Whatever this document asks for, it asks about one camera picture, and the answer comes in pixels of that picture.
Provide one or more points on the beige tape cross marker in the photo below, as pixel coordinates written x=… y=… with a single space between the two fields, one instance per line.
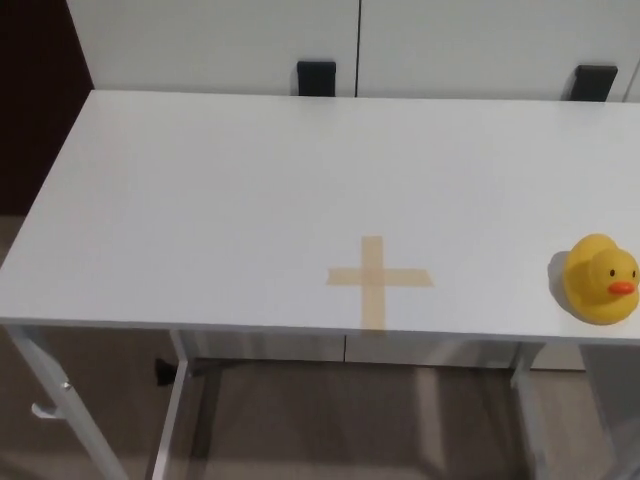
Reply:
x=372 y=277

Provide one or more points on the white desk metal frame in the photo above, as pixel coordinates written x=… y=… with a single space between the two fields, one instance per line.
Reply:
x=177 y=395

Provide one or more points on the yellow rubber duck toy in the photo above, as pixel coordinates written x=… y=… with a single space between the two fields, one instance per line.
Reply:
x=593 y=285

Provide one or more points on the white cabinet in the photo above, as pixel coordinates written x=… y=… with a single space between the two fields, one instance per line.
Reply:
x=450 y=45

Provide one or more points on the black desk foot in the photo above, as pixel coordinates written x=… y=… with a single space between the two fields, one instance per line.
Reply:
x=163 y=372

